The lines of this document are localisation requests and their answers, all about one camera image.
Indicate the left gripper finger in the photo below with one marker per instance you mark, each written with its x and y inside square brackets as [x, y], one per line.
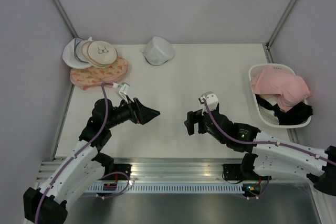
[147, 114]
[135, 103]

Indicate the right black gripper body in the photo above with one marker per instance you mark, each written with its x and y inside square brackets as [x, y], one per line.
[201, 127]

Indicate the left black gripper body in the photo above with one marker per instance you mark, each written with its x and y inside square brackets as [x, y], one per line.
[133, 115]

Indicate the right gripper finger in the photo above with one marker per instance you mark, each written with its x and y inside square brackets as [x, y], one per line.
[190, 126]
[194, 116]

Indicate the white mesh laundry bag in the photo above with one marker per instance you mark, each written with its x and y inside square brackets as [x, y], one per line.
[158, 51]

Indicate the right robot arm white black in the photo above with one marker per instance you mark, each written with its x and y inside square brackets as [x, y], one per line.
[266, 155]

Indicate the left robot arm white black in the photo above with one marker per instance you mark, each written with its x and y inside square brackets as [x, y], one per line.
[52, 200]

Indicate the pink patterned laundry bag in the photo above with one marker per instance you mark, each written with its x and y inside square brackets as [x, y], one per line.
[92, 77]

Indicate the white plastic laundry basket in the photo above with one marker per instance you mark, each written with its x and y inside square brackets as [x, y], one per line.
[267, 117]

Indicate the beige bag with bra drawing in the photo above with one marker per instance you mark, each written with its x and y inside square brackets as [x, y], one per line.
[99, 54]

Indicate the white blue-trimmed mesh bag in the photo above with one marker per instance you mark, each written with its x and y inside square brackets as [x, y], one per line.
[72, 55]

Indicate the pink bra in basket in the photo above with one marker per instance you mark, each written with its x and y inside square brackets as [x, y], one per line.
[288, 89]

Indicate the black garment in basket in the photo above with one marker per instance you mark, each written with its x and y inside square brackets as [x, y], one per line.
[296, 115]

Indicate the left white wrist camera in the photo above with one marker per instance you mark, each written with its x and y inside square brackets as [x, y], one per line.
[122, 90]

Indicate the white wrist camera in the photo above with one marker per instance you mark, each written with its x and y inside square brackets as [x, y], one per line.
[210, 99]
[122, 90]

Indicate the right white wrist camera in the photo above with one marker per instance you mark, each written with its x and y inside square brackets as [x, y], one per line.
[210, 99]

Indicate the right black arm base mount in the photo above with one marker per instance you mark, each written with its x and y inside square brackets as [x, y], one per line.
[233, 173]

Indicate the aluminium mounting rail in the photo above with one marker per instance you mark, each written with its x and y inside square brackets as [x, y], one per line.
[174, 170]

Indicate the white slotted cable duct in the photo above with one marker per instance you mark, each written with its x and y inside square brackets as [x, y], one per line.
[168, 188]

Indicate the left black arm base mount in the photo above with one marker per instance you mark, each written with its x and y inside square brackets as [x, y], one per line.
[113, 172]

